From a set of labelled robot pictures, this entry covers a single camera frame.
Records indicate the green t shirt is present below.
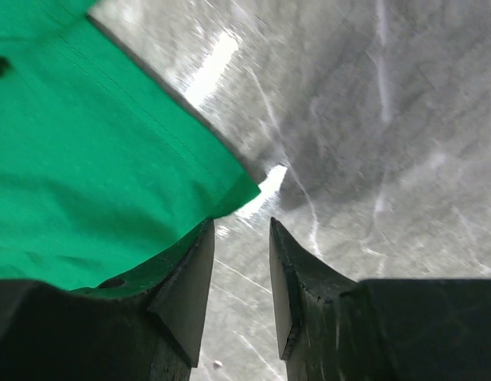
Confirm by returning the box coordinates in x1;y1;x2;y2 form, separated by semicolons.
0;1;259;290

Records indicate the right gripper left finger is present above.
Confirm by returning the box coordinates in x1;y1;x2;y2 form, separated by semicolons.
0;220;215;380

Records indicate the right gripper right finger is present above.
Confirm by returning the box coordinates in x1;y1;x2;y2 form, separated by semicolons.
269;219;491;380

